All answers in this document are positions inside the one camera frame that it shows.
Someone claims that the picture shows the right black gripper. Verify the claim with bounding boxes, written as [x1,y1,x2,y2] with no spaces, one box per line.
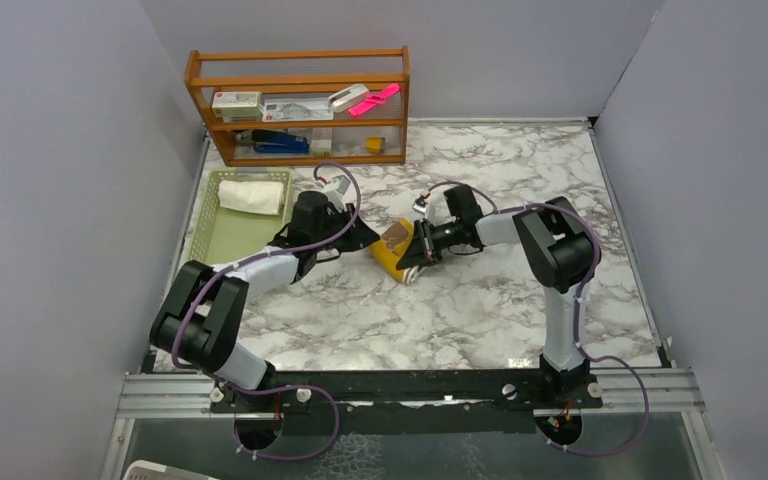
[397,218,461,272]

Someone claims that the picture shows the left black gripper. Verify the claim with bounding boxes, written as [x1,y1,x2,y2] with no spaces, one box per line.
[312,202,380,252]

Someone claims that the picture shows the brown yellow towels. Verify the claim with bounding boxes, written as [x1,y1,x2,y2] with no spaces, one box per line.
[369,218,420,285]

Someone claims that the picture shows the white towel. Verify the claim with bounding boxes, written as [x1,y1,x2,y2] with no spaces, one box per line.
[217,180,286,215]

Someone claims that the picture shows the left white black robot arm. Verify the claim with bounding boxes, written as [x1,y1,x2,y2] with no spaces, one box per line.
[149,191,380,411]

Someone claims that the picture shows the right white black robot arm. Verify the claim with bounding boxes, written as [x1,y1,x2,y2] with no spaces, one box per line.
[395,183,601,407]

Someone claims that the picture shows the yellow small object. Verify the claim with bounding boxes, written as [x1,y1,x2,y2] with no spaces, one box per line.
[365,136,386,155]

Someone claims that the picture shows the white small box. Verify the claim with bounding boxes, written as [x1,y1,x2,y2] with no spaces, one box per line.
[309,128,333,157]

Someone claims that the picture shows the wooden shelf rack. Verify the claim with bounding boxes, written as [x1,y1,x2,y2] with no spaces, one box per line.
[184,46,411,167]

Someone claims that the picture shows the blue stapler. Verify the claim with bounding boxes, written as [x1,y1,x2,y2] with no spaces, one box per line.
[235,129,310,154]

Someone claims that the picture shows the pink plastic tool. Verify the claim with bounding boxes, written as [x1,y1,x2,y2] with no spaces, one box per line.
[348,83,401,118]

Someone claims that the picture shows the white stapler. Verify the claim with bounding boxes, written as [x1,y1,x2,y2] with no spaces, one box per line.
[327,83,370,114]

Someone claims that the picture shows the green plastic basket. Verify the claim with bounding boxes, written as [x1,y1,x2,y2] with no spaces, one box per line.
[182,167,294,265]

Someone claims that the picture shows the white flat package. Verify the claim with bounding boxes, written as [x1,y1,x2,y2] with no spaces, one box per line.
[262,98,334,123]

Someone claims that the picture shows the white green box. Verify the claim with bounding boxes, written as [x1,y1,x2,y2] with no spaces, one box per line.
[211,91,262,122]

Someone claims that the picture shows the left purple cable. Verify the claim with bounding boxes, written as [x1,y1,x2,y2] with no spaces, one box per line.
[170,162,363,463]

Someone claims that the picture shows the purple cable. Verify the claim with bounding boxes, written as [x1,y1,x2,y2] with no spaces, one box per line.
[170,162,363,463]
[417,180,650,458]

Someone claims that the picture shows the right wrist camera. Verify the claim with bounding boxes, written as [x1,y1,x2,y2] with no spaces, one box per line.
[412,193,435,222]

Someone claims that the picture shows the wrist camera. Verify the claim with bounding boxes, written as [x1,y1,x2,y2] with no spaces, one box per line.
[412,193,435,222]
[321,175,352,212]

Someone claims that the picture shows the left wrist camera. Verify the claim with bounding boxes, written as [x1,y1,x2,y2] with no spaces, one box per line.
[321,175,352,212]

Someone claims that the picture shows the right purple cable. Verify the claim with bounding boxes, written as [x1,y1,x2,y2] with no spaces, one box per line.
[417,180,650,458]

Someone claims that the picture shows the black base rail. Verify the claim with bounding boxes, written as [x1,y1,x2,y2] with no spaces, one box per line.
[210,368,603,436]

